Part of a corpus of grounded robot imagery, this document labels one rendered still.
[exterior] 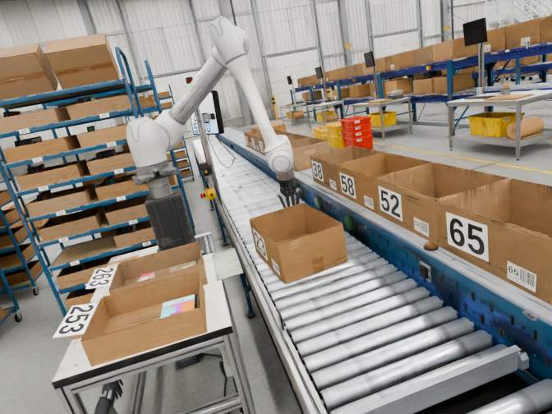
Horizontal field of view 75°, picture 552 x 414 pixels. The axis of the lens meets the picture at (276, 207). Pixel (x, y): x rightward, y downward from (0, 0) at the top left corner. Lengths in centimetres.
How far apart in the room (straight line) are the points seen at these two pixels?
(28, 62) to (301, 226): 214
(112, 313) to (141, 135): 80
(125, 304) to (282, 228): 78
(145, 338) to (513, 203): 131
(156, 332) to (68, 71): 216
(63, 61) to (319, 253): 224
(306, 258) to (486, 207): 66
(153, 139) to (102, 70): 127
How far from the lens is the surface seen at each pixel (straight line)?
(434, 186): 175
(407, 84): 943
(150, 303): 157
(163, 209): 186
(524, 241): 106
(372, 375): 104
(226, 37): 170
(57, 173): 303
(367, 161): 200
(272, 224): 177
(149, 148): 182
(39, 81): 310
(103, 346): 135
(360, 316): 124
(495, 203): 143
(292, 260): 142
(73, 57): 298
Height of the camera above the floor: 147
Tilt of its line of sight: 18 degrees down
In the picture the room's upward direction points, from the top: 11 degrees counter-clockwise
